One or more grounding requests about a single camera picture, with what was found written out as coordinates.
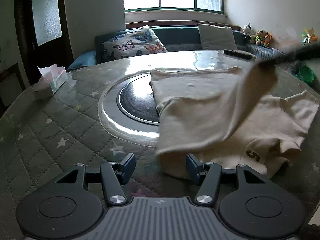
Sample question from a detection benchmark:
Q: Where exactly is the quilted star tablecloth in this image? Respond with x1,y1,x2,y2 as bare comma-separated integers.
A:
1,50,319,239

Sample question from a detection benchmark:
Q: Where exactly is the grey square pillow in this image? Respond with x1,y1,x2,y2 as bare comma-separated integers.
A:
198,23,237,50

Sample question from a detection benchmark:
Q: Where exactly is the black remote control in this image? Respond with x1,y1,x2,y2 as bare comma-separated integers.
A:
223,49,254,61

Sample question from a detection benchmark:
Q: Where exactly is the butterfly print pillow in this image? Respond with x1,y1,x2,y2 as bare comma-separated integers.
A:
103,25,168,61

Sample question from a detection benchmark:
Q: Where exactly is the cream beige shirt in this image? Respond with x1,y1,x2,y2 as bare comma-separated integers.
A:
150,66,319,178

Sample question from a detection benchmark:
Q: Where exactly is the round black table inset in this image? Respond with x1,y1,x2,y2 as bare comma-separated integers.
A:
117,73,159,126

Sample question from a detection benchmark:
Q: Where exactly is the orange plush toy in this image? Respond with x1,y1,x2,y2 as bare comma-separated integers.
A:
263,33,273,48

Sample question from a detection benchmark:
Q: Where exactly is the blue corner sofa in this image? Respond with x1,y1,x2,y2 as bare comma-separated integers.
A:
67,26,280,71

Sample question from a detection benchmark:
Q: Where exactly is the dark wooden door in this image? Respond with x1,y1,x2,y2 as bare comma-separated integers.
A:
14,0,74,85

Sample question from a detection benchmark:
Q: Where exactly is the tissue box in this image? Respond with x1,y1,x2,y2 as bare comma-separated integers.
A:
31,64,67,100

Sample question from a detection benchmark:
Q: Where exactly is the cow plush toy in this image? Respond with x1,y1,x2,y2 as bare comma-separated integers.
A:
242,23,253,43

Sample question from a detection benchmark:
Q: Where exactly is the green plastic basin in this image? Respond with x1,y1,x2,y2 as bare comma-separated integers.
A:
298,65,315,83

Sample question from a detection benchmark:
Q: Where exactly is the yellow green plush toy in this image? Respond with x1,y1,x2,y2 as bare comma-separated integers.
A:
255,29,266,46

